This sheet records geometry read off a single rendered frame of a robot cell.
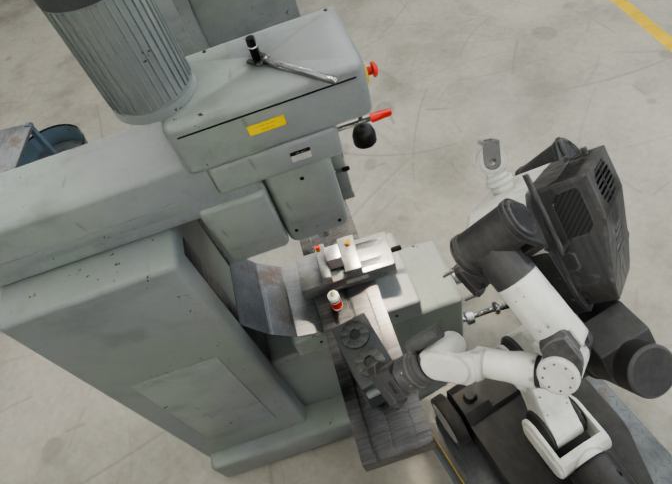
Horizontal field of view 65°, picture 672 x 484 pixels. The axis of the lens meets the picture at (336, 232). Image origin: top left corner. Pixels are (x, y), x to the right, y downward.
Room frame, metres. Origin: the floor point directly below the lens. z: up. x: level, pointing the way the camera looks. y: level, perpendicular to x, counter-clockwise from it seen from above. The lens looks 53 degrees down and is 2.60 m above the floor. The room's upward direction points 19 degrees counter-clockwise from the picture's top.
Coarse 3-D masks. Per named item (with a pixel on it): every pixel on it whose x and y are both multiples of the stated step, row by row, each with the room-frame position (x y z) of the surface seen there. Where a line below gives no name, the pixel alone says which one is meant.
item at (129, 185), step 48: (96, 144) 1.17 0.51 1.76; (144, 144) 1.10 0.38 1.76; (0, 192) 1.11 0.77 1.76; (48, 192) 1.05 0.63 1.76; (96, 192) 0.99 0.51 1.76; (144, 192) 0.98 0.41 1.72; (192, 192) 0.98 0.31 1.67; (240, 192) 0.98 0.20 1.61; (0, 240) 0.98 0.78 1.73; (48, 240) 0.98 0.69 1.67; (96, 240) 0.98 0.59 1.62
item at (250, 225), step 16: (256, 192) 0.97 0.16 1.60; (208, 208) 0.98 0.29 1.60; (224, 208) 0.97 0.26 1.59; (240, 208) 0.97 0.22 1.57; (256, 208) 0.97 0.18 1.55; (272, 208) 0.97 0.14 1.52; (208, 224) 0.97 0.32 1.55; (224, 224) 0.97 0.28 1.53; (240, 224) 0.97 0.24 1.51; (256, 224) 0.97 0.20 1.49; (272, 224) 0.97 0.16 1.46; (224, 240) 0.97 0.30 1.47; (240, 240) 0.97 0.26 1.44; (256, 240) 0.97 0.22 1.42; (272, 240) 0.97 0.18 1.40; (288, 240) 0.98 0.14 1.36; (240, 256) 0.97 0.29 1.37
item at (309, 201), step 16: (320, 160) 0.99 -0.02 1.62; (288, 176) 0.98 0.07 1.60; (304, 176) 0.98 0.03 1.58; (320, 176) 0.98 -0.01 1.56; (272, 192) 0.99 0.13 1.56; (288, 192) 0.99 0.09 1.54; (304, 192) 0.98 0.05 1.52; (320, 192) 0.98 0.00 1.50; (336, 192) 0.99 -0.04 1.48; (288, 208) 0.99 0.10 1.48; (304, 208) 0.99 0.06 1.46; (320, 208) 0.98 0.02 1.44; (336, 208) 0.98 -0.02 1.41; (288, 224) 0.99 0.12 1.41; (304, 224) 0.99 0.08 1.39; (320, 224) 0.98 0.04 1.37; (336, 224) 0.98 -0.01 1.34
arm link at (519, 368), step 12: (492, 348) 0.41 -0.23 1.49; (588, 348) 0.33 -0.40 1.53; (492, 360) 0.38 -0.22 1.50; (504, 360) 0.37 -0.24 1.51; (516, 360) 0.36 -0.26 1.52; (528, 360) 0.35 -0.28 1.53; (540, 360) 0.33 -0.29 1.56; (588, 360) 0.32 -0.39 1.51; (492, 372) 0.36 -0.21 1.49; (504, 372) 0.35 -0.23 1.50; (516, 372) 0.34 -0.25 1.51; (528, 372) 0.33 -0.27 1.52; (516, 384) 0.33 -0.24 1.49; (528, 384) 0.31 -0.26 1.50; (540, 384) 0.30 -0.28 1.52
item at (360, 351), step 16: (352, 320) 0.79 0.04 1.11; (368, 320) 0.77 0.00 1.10; (336, 336) 0.75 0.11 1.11; (352, 336) 0.74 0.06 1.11; (368, 336) 0.71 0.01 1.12; (352, 352) 0.69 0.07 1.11; (368, 352) 0.66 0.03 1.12; (384, 352) 0.65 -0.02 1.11; (352, 368) 0.64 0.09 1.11; (368, 384) 0.58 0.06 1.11; (368, 400) 0.57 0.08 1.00; (384, 400) 0.58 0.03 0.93
